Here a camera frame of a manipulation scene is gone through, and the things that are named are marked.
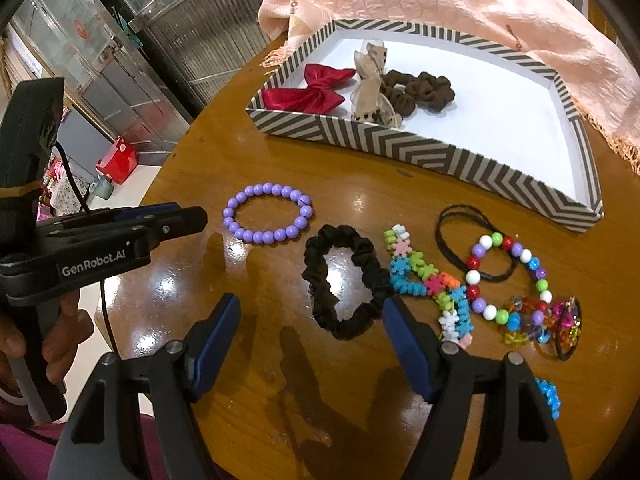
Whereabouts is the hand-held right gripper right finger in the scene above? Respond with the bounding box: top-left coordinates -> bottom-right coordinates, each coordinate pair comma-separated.
382,296 -> 573,480

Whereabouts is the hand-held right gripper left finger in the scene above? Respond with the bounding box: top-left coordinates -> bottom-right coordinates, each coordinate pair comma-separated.
47,292 -> 243,480

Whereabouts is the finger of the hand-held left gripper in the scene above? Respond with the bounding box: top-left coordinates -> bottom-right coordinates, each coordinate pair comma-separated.
35,206 -> 208,261
107,202 -> 182,223

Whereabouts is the purple bead bracelet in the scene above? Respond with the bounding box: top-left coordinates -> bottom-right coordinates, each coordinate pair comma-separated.
222,182 -> 314,246

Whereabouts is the colourful flower bead bracelet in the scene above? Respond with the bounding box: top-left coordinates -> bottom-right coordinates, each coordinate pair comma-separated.
384,224 -> 473,351

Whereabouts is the multicolour round bead bracelet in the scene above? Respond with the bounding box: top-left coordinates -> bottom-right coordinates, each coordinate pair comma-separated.
465,232 -> 553,326

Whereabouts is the black scrunchie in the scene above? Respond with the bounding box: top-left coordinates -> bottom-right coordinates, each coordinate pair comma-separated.
301,224 -> 393,341

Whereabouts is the thin black elastic band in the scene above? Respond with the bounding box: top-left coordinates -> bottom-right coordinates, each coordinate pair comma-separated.
435,204 -> 518,282

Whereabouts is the clear colourful crystal bracelet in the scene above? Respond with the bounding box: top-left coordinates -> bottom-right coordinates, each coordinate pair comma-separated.
502,295 -> 583,348

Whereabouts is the blue bead bracelet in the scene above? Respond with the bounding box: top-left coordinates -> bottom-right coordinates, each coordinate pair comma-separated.
534,377 -> 563,421

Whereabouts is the striped cardboard box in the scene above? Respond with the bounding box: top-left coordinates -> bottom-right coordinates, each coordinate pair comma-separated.
245,19 -> 604,234

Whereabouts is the person's left hand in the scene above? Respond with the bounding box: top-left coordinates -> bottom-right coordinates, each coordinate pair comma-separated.
0,290 -> 95,401

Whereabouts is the floral patterned cloth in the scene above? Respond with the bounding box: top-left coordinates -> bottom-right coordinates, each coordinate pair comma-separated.
37,159 -> 85,218

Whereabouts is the teal cup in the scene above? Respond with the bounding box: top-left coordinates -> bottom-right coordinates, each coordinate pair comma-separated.
89,174 -> 115,200

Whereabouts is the red plastic container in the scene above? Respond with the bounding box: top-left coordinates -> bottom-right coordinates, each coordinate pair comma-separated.
96,136 -> 138,185

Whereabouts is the glass display cabinet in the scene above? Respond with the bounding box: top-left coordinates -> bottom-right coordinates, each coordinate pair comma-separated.
0,0 -> 281,156

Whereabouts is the red satin bow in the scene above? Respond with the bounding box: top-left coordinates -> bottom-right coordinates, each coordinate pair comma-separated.
262,63 -> 357,117

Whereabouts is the magenta clothing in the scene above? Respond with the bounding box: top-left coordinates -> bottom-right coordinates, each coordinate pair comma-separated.
0,400 -> 171,480

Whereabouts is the brown scrunchie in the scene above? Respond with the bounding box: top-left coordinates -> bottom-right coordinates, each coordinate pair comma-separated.
380,69 -> 457,117

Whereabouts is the beige ribbon bow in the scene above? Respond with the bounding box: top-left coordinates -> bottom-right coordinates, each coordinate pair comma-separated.
350,40 -> 405,128

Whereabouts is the pink fringed cloth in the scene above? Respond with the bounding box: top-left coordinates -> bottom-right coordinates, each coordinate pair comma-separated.
258,0 -> 640,176

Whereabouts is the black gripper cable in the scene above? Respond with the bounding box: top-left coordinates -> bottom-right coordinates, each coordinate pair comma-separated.
52,141 -> 123,361

